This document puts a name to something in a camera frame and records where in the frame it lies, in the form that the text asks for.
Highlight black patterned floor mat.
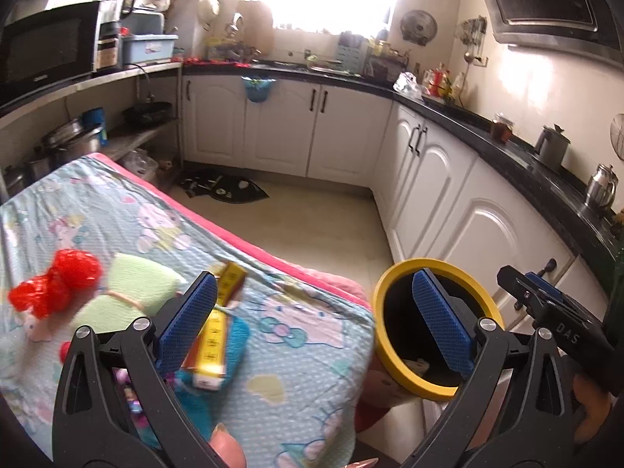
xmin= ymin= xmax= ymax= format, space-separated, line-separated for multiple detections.
xmin=180 ymin=169 xmax=269 ymax=204

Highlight range hood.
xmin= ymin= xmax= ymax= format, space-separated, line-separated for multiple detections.
xmin=484 ymin=0 xmax=623 ymax=69

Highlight yellow rimmed black trash bin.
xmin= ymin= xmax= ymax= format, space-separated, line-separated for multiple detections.
xmin=372 ymin=258 xmax=505 ymax=401

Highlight steel cooking pot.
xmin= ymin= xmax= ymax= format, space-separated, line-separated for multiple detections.
xmin=41 ymin=119 xmax=106 ymax=167

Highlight person's right hand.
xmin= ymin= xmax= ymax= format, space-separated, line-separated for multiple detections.
xmin=467 ymin=372 xmax=613 ymax=449

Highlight black microwave oven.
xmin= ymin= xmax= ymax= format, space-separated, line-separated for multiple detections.
xmin=1 ymin=0 xmax=99 ymax=106

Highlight black wok pan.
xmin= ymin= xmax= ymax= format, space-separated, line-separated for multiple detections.
xmin=123 ymin=101 xmax=174 ymax=129

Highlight wall mounted small fan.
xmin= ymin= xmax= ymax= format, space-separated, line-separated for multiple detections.
xmin=400 ymin=10 xmax=438 ymax=46

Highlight teal hanging sink basket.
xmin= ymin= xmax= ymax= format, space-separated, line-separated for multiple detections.
xmin=241 ymin=76 xmax=277 ymax=104

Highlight grey metal pitcher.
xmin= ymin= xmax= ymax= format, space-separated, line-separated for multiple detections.
xmin=534 ymin=124 xmax=570 ymax=172

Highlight red plastic mesh trash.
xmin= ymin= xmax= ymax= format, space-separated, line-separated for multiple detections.
xmin=9 ymin=248 xmax=103 ymax=319

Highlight light green sponge cloth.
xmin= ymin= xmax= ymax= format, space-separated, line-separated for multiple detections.
xmin=70 ymin=252 xmax=185 ymax=334

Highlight person's left hand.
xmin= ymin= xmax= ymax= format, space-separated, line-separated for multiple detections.
xmin=208 ymin=423 xmax=246 ymax=468

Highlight Hello Kitty patterned tablecloth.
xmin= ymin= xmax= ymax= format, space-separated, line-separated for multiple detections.
xmin=1 ymin=153 xmax=374 ymax=467

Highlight blue plastic storage box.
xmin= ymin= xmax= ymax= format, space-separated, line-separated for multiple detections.
xmin=122 ymin=34 xmax=179 ymax=64

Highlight steel kettle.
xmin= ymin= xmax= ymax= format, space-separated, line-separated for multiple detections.
xmin=585 ymin=164 xmax=619 ymax=213

